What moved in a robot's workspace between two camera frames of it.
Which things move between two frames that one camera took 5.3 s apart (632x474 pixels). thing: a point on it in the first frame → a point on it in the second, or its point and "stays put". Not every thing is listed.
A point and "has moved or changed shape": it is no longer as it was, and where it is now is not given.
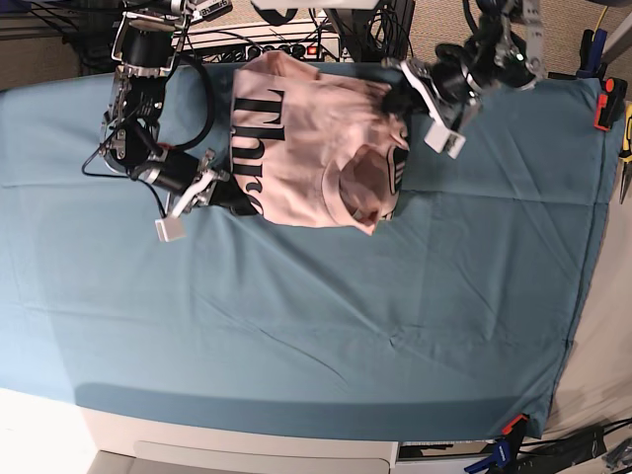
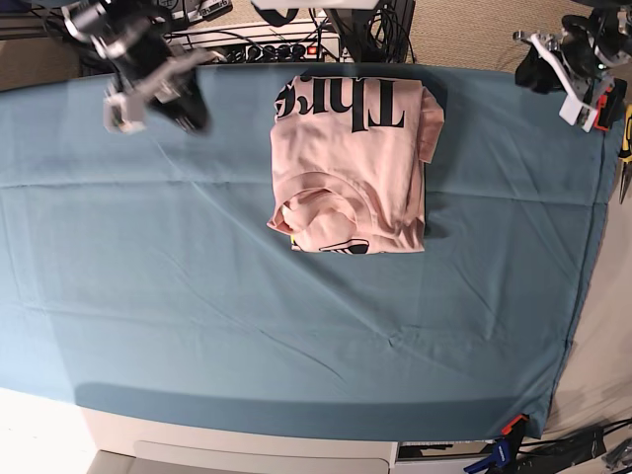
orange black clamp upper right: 610,103 stays put
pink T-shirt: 313,151 has moved or changed shape
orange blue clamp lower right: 506,449 stays put
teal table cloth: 452,320 stays put
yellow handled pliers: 626,153 stays put
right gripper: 448,90 → 589,76
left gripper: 193,179 → 147,64
